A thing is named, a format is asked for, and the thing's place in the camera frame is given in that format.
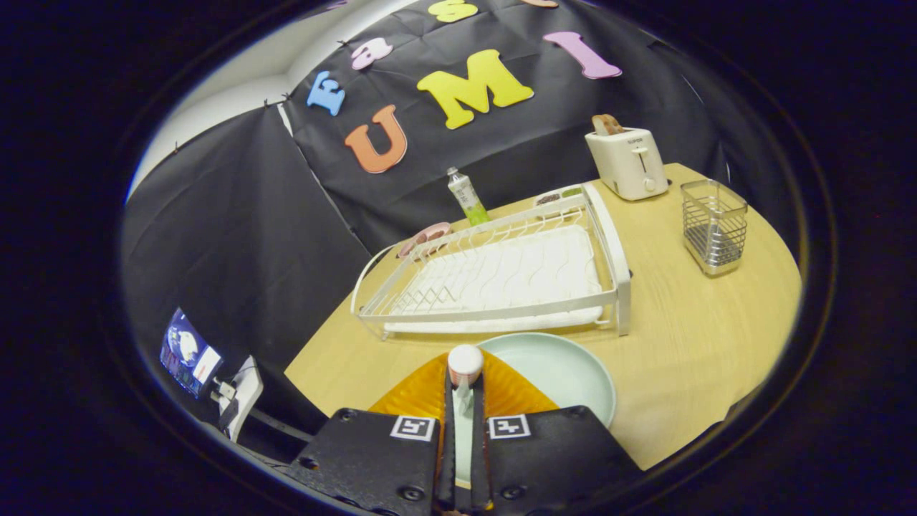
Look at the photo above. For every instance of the phone with lit screen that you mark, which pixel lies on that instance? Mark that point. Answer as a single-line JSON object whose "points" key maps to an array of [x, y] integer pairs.
{"points": [[188, 351]]}

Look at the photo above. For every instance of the toasted bread slice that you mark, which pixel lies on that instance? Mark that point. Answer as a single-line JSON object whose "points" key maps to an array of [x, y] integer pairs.
{"points": [[607, 125]]}

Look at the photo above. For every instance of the white toaster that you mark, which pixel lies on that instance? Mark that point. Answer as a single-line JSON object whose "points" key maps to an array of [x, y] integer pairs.
{"points": [[630, 165]]}

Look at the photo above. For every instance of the green drink bottle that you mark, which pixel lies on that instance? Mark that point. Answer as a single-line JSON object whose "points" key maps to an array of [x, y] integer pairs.
{"points": [[467, 197]]}

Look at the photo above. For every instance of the pink plate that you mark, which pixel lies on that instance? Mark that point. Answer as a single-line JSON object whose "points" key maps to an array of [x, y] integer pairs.
{"points": [[438, 228]]}

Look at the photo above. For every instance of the white plastic stand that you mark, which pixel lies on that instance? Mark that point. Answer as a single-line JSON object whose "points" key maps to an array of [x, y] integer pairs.
{"points": [[247, 390]]}

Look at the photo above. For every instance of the white compartment snack tray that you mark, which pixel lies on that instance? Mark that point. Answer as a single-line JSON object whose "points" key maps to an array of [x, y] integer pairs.
{"points": [[551, 198]]}

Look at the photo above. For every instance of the pale green plate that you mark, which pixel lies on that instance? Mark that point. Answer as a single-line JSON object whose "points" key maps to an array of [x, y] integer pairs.
{"points": [[559, 373]]}

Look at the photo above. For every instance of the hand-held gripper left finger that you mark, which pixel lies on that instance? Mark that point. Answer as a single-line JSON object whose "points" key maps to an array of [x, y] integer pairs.
{"points": [[445, 466]]}

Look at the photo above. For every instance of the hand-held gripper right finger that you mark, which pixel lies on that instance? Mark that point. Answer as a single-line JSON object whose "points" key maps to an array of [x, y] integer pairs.
{"points": [[478, 466]]}

